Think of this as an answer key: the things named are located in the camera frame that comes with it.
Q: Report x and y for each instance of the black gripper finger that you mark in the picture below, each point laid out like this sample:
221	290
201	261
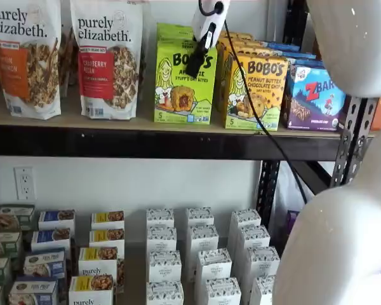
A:
210	39
198	52

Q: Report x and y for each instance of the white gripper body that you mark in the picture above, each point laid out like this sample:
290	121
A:
206	17

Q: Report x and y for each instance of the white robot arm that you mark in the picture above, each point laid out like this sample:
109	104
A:
336	238

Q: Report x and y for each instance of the yellow Bobo's peanut butter box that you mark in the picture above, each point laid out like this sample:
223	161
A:
266	95
238	35
251	51

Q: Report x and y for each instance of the blue Zbar box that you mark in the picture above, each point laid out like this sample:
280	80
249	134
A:
282	47
300	58
311	105

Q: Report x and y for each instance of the wooden shelf board with bags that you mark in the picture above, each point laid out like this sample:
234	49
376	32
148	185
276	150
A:
146	122

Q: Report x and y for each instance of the white floral print box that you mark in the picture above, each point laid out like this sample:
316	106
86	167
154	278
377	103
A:
262	260
165	294
262	292
160	217
200	216
246	219
213	267
223	292
165	267
203	241
254	238
162	238

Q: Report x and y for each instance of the yellow white granola box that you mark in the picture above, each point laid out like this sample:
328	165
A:
98	263
108	217
90	292
106	236

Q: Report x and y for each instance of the blue white granola box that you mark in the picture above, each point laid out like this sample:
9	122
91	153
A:
33	292
57	217
44	265
50	238

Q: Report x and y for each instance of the cranberry pecan granola bag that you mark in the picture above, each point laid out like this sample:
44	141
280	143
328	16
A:
104	63

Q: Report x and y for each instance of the orange label granola bag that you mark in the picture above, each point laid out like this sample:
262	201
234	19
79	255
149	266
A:
22	63

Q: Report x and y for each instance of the black metal rack frame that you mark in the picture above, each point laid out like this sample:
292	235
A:
146	143

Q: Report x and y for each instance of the white wall outlet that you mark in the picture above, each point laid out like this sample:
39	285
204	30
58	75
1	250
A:
24	183

